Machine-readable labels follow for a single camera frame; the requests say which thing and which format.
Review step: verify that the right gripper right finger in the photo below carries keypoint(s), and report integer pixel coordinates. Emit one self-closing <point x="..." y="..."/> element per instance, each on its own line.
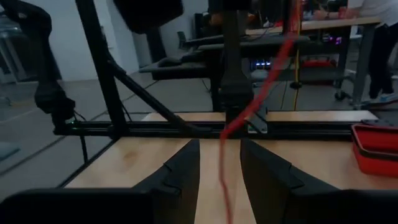
<point x="264" y="183"/>

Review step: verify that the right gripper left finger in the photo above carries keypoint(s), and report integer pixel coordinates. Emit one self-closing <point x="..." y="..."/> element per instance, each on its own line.
<point x="183" y="180"/>

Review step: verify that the red plastic bin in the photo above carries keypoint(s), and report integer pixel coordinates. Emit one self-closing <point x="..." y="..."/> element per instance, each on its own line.
<point x="376" y="165"/>

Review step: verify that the black desk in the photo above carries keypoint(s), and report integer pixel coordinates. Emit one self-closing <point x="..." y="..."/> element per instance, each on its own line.
<point x="186" y="67"/>

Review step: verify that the black computer with lights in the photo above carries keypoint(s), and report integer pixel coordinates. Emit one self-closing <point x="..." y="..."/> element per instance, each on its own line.
<point x="261" y="64"/>

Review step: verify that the person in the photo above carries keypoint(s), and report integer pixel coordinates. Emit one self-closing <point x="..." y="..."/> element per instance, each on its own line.
<point x="379" y="46"/>

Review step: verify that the wooden table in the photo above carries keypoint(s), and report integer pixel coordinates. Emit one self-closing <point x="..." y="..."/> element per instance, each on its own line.
<point x="342" y="22"/>

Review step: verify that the grey metal clamp bracket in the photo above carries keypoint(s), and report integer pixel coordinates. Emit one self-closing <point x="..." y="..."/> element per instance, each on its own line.
<point x="258" y="123"/>

